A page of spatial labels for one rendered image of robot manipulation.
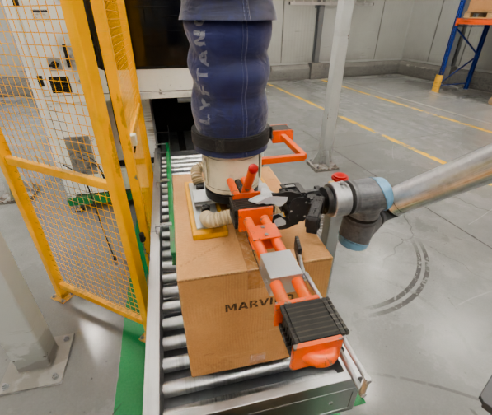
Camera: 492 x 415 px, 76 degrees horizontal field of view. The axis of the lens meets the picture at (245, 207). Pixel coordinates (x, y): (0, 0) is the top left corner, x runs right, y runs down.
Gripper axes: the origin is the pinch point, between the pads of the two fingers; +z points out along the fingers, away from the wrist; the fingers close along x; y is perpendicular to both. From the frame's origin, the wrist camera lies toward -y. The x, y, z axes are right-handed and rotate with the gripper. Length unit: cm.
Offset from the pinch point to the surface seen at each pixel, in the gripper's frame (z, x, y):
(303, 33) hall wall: -383, 7, 910
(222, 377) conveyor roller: 11, -65, 1
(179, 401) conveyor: 26, -71, 0
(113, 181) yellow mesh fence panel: 43, -16, 63
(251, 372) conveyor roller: 0, -66, 1
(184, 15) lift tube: 10.9, 41.0, 22.1
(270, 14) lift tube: -8.1, 41.0, 18.1
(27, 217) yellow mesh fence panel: 102, -54, 109
